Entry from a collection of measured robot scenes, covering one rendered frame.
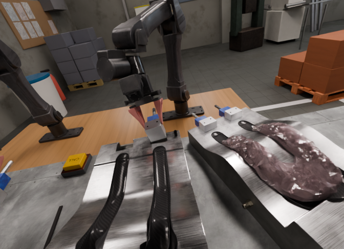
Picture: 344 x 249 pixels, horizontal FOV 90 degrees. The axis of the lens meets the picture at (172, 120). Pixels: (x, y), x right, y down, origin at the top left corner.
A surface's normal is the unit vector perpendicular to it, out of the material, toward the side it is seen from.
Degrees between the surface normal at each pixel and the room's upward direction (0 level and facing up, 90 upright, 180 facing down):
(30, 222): 0
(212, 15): 90
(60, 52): 90
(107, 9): 90
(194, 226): 10
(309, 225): 0
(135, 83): 69
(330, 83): 90
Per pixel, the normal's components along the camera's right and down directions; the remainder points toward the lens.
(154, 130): 0.12, 0.64
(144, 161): -0.16, -0.81
